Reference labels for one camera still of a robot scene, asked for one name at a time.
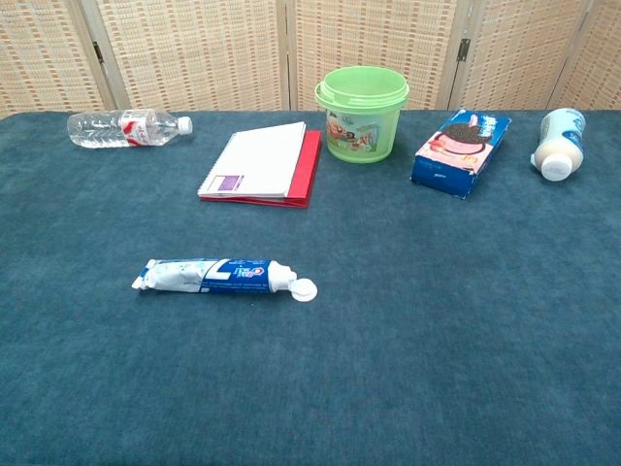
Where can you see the blue white toothpaste tube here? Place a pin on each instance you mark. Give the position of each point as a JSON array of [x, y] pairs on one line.
[[233, 280]]

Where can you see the white red spiral notebook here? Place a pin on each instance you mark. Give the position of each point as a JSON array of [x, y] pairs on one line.
[[257, 160]]

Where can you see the green plastic bucket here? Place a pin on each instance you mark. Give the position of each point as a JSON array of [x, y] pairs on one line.
[[359, 138]]

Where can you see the dark blue table cloth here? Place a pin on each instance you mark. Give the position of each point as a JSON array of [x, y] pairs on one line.
[[388, 340]]

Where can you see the blue pink cookie box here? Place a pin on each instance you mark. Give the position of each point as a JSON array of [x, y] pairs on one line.
[[456, 155]]

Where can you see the woven bamboo folding screen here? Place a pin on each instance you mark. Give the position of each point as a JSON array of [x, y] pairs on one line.
[[194, 48]]

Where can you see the clear plastic water bottle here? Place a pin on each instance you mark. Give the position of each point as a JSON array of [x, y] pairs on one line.
[[109, 128]]

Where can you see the white milk drink bottle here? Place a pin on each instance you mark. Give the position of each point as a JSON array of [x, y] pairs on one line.
[[563, 131]]

